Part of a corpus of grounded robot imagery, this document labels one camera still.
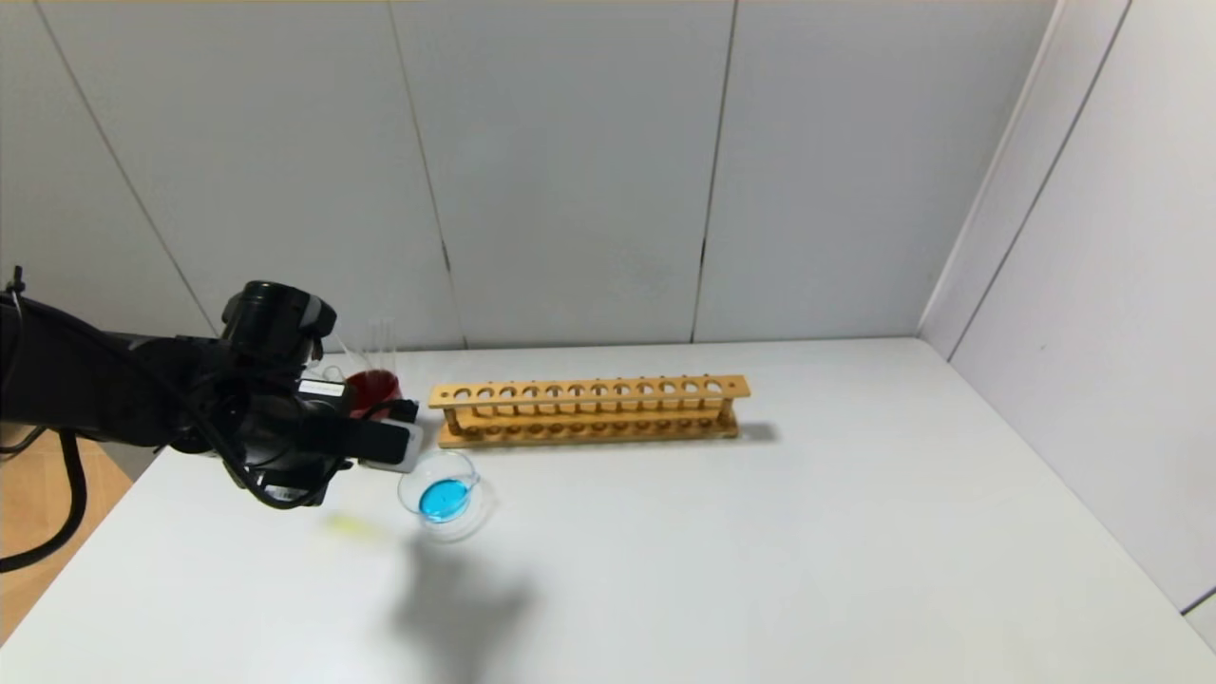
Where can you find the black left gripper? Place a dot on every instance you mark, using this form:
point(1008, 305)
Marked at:
point(323, 388)

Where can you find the blue pigment glass test tube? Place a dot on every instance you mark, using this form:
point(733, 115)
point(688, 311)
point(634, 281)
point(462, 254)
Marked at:
point(348, 351)

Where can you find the yellow pigment glass test tube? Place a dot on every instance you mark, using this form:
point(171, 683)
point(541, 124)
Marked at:
point(353, 525)

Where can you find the black and orange left arm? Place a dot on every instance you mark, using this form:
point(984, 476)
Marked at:
point(95, 380)

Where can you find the wooden test tube rack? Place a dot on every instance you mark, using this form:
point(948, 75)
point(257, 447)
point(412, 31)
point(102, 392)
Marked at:
point(608, 423)

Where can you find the red plastic cup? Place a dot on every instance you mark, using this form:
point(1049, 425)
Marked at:
point(375, 388)

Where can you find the clear glass beaker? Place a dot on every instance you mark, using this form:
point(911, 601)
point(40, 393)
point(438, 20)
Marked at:
point(445, 496)

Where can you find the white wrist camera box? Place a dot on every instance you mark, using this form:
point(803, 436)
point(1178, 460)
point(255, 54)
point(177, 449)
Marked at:
point(404, 446)

